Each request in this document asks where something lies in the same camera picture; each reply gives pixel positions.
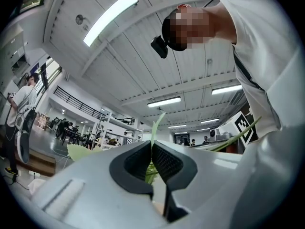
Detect person's head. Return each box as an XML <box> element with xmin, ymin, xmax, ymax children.
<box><xmin>162</xmin><ymin>3</ymin><xmax>238</xmax><ymax>52</ymax></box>

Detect black table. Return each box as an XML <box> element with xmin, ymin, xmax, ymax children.
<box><xmin>61</xmin><ymin>129</ymin><xmax>81</xmax><ymax>145</ymax></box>

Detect white metal shelving unit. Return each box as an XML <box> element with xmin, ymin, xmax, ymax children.
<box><xmin>91</xmin><ymin>112</ymin><xmax>143</xmax><ymax>150</ymax></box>

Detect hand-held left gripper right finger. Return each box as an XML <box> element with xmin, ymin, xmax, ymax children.
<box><xmin>152</xmin><ymin>141</ymin><xmax>243</xmax><ymax>229</ymax></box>

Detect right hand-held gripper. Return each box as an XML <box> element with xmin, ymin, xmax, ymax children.
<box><xmin>209</xmin><ymin>111</ymin><xmax>259</xmax><ymax>146</ymax></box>

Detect white cube shelf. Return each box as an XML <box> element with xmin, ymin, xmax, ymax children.
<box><xmin>37</xmin><ymin>112</ymin><xmax>48</xmax><ymax>130</ymax></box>

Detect white artificial flowers bunch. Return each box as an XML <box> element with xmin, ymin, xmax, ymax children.
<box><xmin>66</xmin><ymin>112</ymin><xmax>262</xmax><ymax>186</ymax></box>

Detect dark wooden step platform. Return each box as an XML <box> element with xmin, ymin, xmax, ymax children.
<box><xmin>14</xmin><ymin>149</ymin><xmax>57</xmax><ymax>176</ymax></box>

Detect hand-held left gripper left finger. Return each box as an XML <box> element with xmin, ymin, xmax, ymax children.
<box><xmin>32</xmin><ymin>141</ymin><xmax>167</xmax><ymax>229</ymax></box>

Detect black head-mounted camera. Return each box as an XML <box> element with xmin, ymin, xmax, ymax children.
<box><xmin>150</xmin><ymin>35</ymin><xmax>169</xmax><ymax>59</ymax></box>

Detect black mezzanine railing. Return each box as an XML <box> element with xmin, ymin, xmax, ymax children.
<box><xmin>53</xmin><ymin>85</ymin><xmax>108</xmax><ymax>120</ymax></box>

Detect grey metal lockers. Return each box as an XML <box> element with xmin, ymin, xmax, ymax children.
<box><xmin>0</xmin><ymin>22</ymin><xmax>28</xmax><ymax>95</ymax></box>

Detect round ceiling fixture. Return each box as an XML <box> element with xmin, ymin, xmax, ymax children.
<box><xmin>75</xmin><ymin>14</ymin><xmax>90</xmax><ymax>30</ymax></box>

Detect person's grey printed shirt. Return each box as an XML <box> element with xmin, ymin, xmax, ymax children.
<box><xmin>219</xmin><ymin>0</ymin><xmax>302</xmax><ymax>138</ymax></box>

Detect long ceiling light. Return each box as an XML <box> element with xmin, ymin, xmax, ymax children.
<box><xmin>147</xmin><ymin>96</ymin><xmax>182</xmax><ymax>108</ymax></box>
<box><xmin>211</xmin><ymin>84</ymin><xmax>243</xmax><ymax>95</ymax></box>
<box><xmin>82</xmin><ymin>0</ymin><xmax>139</xmax><ymax>48</ymax></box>

